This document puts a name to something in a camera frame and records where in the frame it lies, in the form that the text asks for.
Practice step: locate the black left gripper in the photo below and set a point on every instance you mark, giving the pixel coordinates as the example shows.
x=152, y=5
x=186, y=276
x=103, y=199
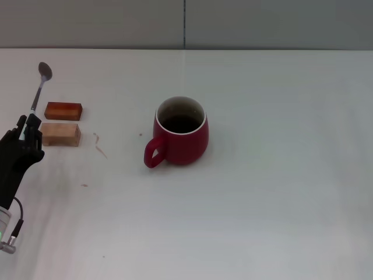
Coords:
x=11, y=166

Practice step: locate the red ceramic cup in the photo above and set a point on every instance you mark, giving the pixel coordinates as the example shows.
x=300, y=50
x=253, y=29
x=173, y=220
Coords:
x=183, y=148

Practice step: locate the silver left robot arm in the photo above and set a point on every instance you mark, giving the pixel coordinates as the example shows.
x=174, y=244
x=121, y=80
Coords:
x=3, y=221

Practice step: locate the light wooden block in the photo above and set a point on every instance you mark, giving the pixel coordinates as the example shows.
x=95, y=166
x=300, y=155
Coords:
x=61, y=134

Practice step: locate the dark reddish wooden block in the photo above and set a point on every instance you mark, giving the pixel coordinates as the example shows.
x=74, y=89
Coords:
x=64, y=111

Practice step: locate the dark coffee liquid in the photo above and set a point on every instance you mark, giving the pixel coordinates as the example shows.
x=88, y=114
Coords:
x=180, y=124

